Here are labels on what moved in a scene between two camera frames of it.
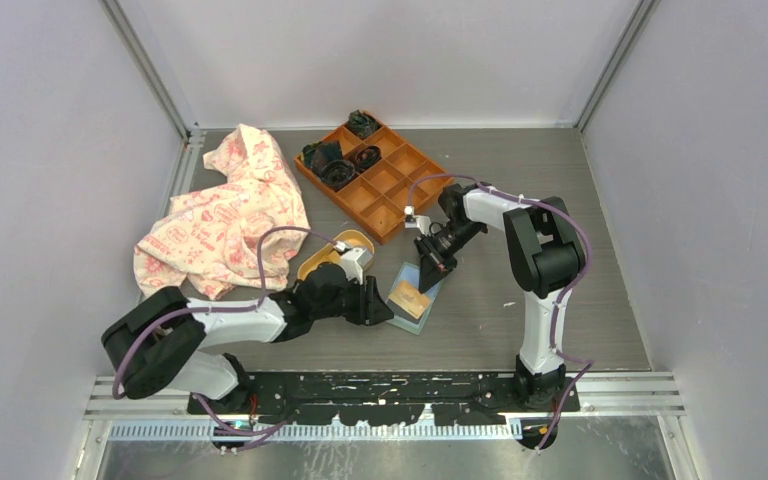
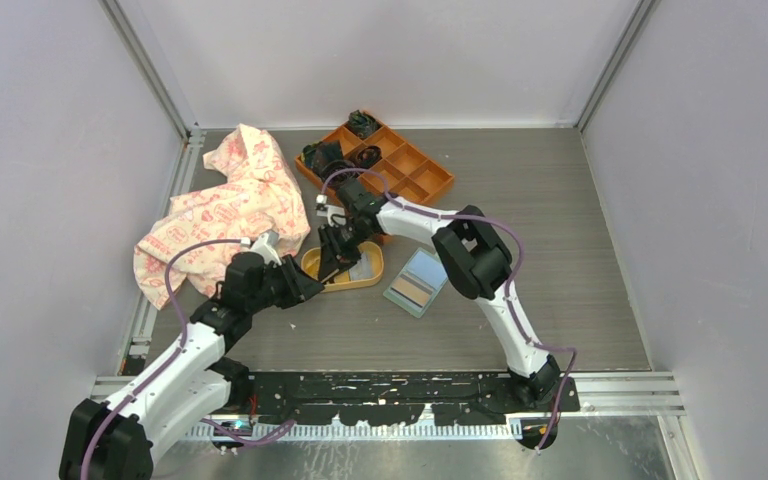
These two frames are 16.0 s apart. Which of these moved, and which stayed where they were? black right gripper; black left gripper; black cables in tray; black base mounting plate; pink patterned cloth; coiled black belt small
Moved: black right gripper; black left gripper
Stayed: coiled black belt small; pink patterned cloth; black cables in tray; black base mounting plate
